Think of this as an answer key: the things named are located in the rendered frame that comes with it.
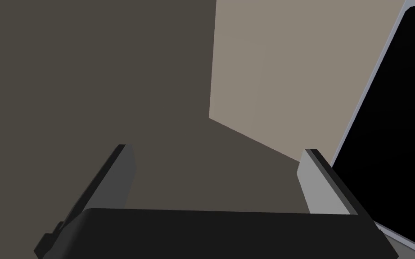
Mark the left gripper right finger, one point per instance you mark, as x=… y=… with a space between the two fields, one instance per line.
x=324 y=190

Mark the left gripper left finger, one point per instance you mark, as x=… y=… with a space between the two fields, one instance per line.
x=112 y=181

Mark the black window with grey frame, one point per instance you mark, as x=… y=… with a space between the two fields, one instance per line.
x=394 y=118

